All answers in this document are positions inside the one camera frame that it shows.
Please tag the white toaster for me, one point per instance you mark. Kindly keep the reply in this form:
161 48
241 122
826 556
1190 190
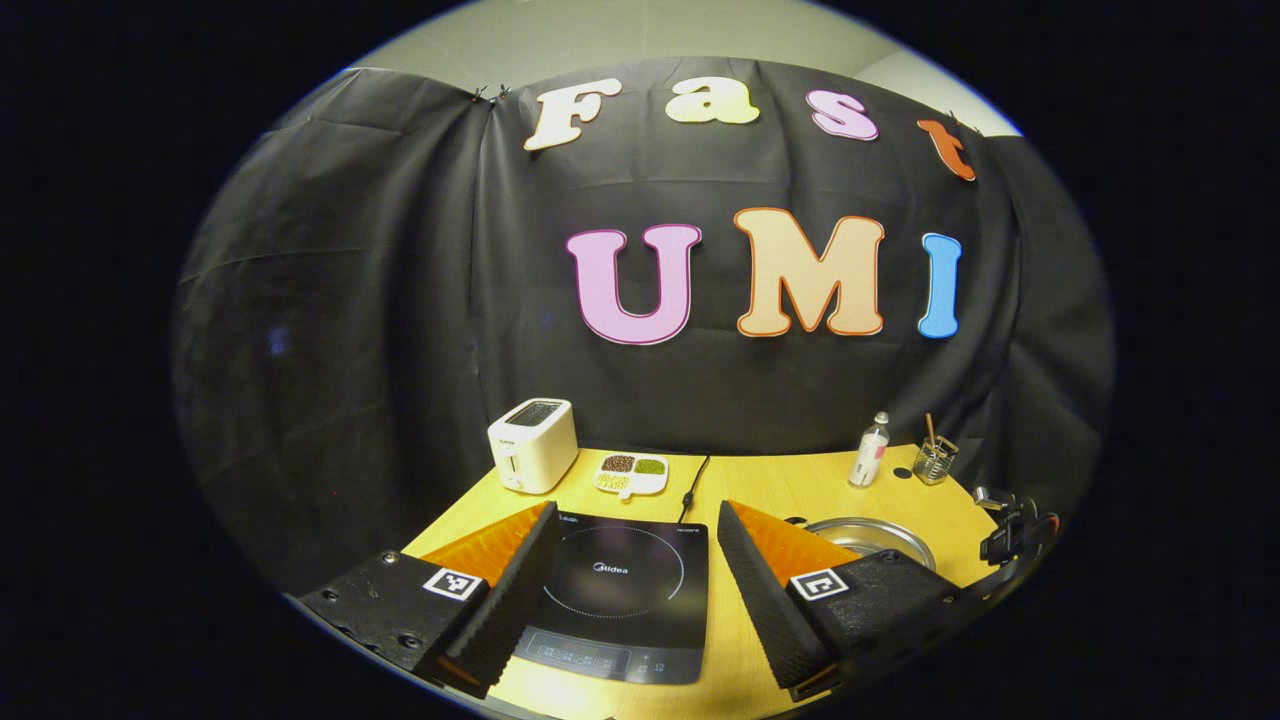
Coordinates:
535 450

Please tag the black induction cooktop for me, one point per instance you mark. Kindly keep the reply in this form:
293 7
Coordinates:
620 600

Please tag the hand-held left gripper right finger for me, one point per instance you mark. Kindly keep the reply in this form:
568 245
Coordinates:
760 610

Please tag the wooden stick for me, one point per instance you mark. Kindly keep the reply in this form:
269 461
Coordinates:
930 428

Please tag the clear bottle with red label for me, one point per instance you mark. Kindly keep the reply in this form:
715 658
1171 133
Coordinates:
868 460

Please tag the black backdrop cloth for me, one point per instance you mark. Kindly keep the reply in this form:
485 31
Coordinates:
400 300

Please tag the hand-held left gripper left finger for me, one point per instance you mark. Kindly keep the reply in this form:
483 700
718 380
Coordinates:
510 610

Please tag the white divided dish of beans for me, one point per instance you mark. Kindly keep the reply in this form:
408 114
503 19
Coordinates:
632 472

